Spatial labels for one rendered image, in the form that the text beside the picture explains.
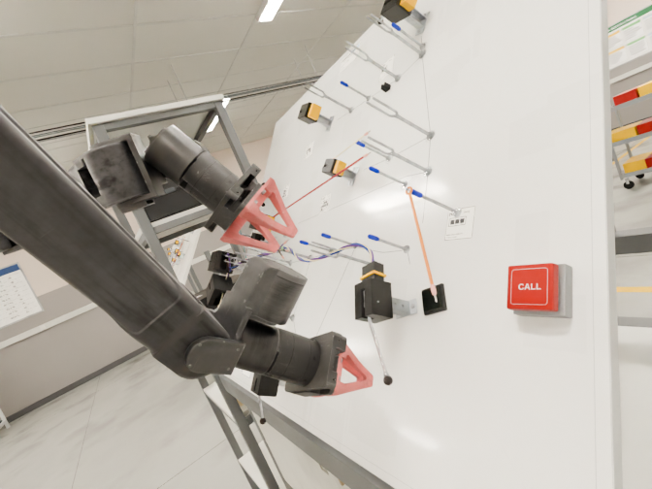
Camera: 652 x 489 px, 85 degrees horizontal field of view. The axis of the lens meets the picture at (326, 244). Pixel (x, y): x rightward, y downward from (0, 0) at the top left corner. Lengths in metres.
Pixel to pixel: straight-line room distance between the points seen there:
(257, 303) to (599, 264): 0.36
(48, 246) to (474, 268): 0.47
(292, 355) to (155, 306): 0.17
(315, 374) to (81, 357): 7.75
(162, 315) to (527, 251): 0.41
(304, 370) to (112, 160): 0.33
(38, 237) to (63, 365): 7.87
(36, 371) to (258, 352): 7.86
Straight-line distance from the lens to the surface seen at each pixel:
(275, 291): 0.39
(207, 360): 0.37
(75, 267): 0.32
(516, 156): 0.56
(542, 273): 0.44
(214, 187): 0.47
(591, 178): 0.50
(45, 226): 0.31
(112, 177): 0.50
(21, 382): 8.28
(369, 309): 0.53
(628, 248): 0.90
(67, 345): 8.12
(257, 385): 0.82
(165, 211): 1.51
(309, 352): 0.44
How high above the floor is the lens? 1.28
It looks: 6 degrees down
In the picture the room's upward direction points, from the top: 23 degrees counter-clockwise
